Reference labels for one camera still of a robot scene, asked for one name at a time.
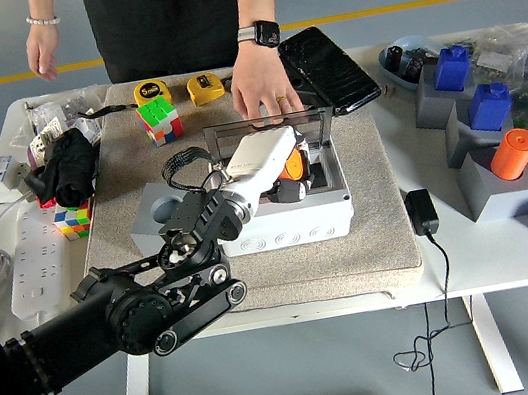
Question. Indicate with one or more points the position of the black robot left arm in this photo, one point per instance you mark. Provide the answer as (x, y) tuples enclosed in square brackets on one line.
[(137, 315)]

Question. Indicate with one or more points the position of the grey-blue bowl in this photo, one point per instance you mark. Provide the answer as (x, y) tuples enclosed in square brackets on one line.
[(415, 41)]

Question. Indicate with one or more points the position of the black power adapter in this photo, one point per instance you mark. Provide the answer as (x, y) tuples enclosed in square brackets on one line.
[(421, 212)]

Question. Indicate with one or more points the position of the black cloth bundle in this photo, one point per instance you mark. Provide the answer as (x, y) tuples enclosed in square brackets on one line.
[(68, 164)]

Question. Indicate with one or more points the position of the large clear plastic bag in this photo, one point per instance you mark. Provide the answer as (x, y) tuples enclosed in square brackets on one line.
[(523, 47)]

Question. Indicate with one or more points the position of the person's left hand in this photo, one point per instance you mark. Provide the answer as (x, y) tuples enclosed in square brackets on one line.
[(260, 81)]

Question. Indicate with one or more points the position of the grey-brown mat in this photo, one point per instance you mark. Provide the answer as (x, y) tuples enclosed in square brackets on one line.
[(307, 271)]

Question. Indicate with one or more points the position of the Rubik's cube green face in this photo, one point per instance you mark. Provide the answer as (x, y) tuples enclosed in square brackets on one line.
[(156, 114)]

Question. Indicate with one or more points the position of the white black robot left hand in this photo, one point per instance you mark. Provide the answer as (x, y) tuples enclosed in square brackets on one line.
[(261, 152)]

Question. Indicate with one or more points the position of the grey block with round hole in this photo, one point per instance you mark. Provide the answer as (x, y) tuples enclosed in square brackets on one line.
[(145, 212)]

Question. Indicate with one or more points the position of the black cylindrical capacitor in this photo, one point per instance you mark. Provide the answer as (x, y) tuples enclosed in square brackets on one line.
[(394, 58), (415, 68)]

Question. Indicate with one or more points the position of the glossy black case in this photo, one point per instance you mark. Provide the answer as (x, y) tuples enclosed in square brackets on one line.
[(329, 70)]

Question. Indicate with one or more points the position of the Rubik's cube white yellow faces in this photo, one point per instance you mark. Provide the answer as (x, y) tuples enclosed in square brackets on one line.
[(73, 224)]

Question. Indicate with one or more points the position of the person's right forearm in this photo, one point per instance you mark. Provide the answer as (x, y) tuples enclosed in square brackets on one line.
[(43, 3)]

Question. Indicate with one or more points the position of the person's right hand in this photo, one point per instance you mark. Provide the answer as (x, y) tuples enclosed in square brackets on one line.
[(42, 49)]

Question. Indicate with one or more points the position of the white power strip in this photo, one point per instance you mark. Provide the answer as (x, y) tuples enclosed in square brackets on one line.
[(37, 266)]

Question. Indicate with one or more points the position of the grey block holder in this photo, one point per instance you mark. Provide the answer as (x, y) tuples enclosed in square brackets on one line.
[(431, 103), (459, 139), (497, 199)]

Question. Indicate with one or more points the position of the grey electrical junction box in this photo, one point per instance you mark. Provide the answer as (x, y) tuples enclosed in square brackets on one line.
[(299, 224)]

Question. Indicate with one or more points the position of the blue plastic block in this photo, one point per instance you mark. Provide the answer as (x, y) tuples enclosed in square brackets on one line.
[(490, 109), (450, 70)]

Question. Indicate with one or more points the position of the black wrist watch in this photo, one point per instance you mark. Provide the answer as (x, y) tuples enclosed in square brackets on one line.
[(264, 34)]

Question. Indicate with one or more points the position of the yellow tape measure black label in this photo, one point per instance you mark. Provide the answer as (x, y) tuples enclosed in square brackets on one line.
[(147, 92)]

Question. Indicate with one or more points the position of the orange cylindrical battery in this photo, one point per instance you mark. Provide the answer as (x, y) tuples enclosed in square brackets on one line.
[(513, 156), (293, 166)]

